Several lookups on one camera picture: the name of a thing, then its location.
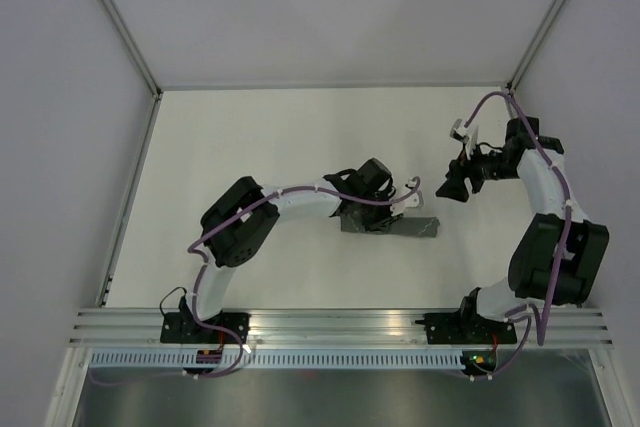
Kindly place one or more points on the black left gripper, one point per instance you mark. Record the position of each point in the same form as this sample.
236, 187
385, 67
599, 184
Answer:
381, 222

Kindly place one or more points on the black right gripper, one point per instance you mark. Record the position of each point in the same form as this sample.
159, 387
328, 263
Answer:
459, 169

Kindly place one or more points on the grey cloth napkin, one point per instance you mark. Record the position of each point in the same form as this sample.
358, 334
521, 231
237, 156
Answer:
415, 227

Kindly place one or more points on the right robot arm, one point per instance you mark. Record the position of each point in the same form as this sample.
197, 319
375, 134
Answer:
558, 258

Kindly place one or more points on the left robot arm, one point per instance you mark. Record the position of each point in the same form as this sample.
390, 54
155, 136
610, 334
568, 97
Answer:
237, 225

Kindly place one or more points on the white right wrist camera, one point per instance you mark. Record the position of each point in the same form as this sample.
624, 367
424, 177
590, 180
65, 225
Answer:
467, 136

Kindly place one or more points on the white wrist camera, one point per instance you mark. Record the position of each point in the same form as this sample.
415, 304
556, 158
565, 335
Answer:
407, 197
467, 136

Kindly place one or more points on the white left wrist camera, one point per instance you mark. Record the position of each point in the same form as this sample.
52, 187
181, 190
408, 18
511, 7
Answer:
407, 197

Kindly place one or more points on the aluminium right frame post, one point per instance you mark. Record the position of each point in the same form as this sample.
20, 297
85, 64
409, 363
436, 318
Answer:
551, 16

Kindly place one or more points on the aluminium frame post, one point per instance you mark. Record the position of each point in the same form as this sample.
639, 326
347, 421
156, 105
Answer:
551, 16
130, 46

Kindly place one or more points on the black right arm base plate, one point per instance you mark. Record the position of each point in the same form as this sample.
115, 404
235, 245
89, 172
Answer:
454, 328

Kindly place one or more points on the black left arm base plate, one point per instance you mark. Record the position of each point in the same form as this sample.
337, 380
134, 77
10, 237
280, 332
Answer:
178, 328

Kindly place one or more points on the white slotted cable duct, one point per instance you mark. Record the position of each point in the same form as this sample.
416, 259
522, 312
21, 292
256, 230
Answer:
281, 359

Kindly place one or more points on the aluminium front rail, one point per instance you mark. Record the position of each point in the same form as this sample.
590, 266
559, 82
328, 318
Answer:
581, 328

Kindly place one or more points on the aluminium left frame post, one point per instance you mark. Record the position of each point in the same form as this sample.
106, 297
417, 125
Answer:
130, 46

